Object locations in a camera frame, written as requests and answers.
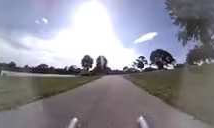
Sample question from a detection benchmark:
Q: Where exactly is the row of trees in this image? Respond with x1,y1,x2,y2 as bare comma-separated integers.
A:
0,48,193,76

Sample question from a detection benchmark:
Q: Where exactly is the grey asphalt path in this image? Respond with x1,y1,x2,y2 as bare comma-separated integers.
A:
0,74,214,128

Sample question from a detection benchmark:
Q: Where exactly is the robot's own part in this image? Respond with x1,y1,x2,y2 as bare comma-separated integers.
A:
67,116,79,128
137,115,150,128

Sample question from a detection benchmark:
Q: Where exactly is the green grass field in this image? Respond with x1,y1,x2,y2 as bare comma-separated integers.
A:
123,63,214,128
0,75,103,114

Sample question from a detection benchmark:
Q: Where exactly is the pale pond water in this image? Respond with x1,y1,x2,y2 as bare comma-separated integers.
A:
0,69,78,78

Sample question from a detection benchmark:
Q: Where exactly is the large overhanging tree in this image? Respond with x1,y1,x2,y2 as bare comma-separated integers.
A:
164,0,214,66

